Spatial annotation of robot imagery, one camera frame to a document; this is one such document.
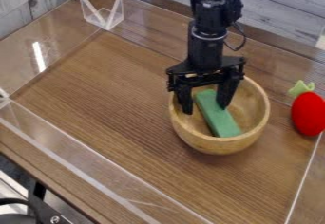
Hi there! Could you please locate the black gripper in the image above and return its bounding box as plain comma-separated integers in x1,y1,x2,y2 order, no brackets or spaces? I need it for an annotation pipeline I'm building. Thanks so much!
166,23,245,115

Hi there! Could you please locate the green rectangular block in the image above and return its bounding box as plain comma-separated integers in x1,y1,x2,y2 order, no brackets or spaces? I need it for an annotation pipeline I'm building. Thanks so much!
194,89,242,138

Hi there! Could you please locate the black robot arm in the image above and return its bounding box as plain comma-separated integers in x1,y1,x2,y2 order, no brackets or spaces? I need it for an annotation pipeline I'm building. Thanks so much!
166,0,245,115

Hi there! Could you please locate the light wooden bowl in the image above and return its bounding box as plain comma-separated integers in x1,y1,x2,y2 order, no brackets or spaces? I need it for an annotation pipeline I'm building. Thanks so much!
169,77,270,155

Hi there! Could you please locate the red plush strawberry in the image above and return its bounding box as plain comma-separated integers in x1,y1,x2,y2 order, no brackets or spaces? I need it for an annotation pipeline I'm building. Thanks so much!
288,80,325,136

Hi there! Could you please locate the black metal table clamp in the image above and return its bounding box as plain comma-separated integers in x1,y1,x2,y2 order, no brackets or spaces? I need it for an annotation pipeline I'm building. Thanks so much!
28,182,74,224

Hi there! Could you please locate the clear acrylic corner bracket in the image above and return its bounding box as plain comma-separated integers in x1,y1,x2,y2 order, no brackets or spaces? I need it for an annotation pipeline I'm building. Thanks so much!
81,0,125,30

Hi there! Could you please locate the clear acrylic tray wall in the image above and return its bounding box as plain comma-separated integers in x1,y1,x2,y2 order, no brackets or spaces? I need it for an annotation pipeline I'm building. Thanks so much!
0,89,213,224

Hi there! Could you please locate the black cable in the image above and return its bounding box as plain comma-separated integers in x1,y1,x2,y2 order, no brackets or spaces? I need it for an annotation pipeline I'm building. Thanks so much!
0,197,42,224

